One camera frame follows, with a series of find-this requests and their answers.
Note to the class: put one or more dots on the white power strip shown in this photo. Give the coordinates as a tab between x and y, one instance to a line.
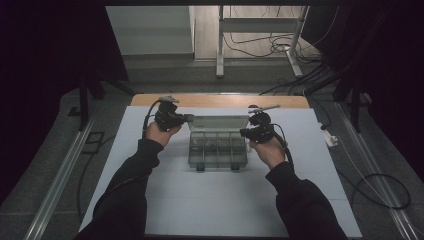
330	136

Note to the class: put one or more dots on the white metal desk frame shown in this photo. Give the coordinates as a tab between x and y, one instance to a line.
256	25

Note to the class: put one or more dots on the person's left hand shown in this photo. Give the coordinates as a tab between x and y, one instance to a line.
160	135

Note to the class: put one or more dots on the white table mat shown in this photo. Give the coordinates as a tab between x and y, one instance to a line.
213	200

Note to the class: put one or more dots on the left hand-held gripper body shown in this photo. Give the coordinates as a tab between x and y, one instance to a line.
166	115

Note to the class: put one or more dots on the wooden table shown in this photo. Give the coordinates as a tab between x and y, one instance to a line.
216	100

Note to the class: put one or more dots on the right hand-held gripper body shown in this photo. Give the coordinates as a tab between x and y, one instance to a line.
261	128

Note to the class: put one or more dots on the clear plastic compartment box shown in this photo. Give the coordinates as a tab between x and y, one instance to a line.
216	146

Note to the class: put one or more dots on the person's right hand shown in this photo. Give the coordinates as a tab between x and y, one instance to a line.
270	151

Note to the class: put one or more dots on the black metal stand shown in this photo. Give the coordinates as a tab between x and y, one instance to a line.
355	100
84	100

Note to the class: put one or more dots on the white cabinet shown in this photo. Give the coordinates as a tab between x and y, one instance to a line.
150	30

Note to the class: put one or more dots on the metal floor rail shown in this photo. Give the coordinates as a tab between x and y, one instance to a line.
383	186
56	186

